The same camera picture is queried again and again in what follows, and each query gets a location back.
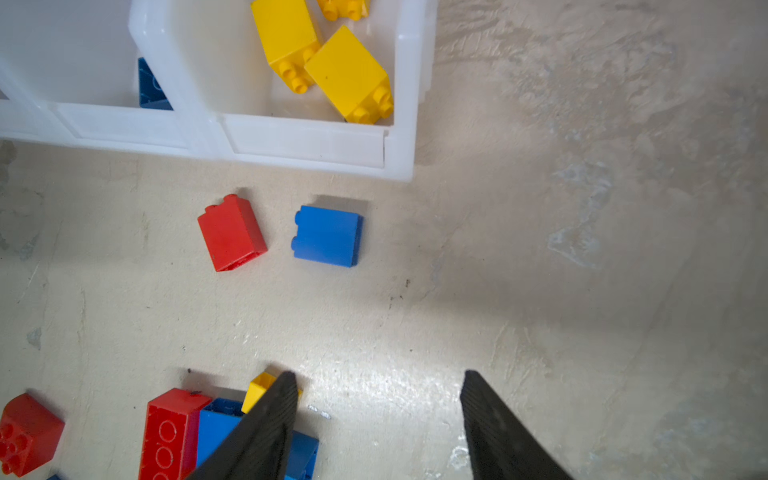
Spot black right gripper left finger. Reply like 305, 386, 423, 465
190, 371, 299, 479

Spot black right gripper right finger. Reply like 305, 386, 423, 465
460, 370, 572, 480

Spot tall red lego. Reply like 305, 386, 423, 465
138, 388, 213, 480

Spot small blue lego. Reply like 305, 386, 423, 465
138, 57, 173, 111

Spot small yellow lego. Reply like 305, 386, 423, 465
241, 371, 277, 414

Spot white three-compartment bin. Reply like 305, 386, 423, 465
1, 1, 438, 181

